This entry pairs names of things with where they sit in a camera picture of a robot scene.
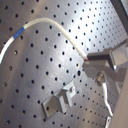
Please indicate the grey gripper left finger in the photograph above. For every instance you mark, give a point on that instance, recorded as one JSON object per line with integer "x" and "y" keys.
{"x": 101, "y": 73}

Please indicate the grey metal cable clip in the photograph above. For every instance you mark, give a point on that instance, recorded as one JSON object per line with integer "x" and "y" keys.
{"x": 59, "y": 100}

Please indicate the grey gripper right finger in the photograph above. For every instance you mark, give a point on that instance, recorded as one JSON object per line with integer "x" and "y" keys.
{"x": 115, "y": 56}

